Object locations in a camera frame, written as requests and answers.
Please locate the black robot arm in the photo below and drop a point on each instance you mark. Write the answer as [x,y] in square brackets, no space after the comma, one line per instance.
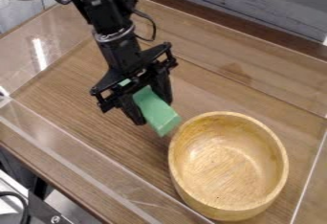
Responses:
[108,16]

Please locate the green rectangular block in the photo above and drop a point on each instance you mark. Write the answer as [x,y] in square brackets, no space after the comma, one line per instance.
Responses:
[156,112]

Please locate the brown wooden bowl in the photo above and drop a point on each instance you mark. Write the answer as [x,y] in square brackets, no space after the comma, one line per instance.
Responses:
[228,165]

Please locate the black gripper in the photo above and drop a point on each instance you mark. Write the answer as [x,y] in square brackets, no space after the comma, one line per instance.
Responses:
[133,68]

